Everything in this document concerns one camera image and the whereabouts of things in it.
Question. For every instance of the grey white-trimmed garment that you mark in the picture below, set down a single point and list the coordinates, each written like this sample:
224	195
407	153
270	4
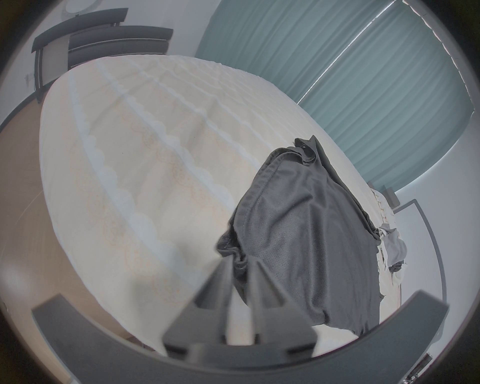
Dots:
393	247

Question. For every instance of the black T-shirt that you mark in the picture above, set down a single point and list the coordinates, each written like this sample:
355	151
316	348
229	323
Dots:
307	243

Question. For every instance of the white garment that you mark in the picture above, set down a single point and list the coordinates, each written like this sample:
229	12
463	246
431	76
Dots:
398	279

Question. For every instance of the bed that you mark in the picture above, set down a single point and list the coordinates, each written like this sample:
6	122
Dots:
131	168

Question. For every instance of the black chest of drawers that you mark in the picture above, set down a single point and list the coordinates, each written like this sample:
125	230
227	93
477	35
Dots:
112	41

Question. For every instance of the white printed pillow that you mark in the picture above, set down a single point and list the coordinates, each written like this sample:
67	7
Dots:
384	206

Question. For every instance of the black shiny garment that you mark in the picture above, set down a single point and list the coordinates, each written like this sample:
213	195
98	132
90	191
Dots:
397	267

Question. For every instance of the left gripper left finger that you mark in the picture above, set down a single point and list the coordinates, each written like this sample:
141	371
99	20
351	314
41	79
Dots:
202	322

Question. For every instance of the grey bedside table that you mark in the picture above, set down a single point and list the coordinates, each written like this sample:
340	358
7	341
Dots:
386	195

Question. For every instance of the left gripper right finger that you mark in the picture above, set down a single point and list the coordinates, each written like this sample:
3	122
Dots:
277	322

